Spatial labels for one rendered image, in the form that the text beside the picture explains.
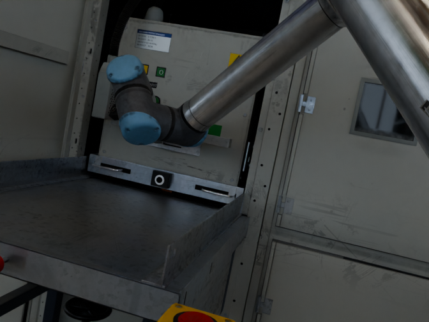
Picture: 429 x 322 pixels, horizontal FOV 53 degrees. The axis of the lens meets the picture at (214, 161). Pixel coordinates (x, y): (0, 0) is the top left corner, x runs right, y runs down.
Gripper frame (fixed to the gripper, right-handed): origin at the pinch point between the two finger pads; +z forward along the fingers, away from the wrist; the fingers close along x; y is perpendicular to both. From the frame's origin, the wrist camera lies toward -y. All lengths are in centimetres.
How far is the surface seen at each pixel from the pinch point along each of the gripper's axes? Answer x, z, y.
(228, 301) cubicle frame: -38, 23, 34
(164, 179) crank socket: -9.7, 7.2, 6.3
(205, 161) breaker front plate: -0.8, 6.4, 17.7
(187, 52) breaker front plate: 27.8, -10.2, 5.0
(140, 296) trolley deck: -50, -48, 29
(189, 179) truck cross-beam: -7.2, 8.6, 13.8
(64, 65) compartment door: 13.4, -12.2, -31.9
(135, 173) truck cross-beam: -9.0, 9.5, -4.9
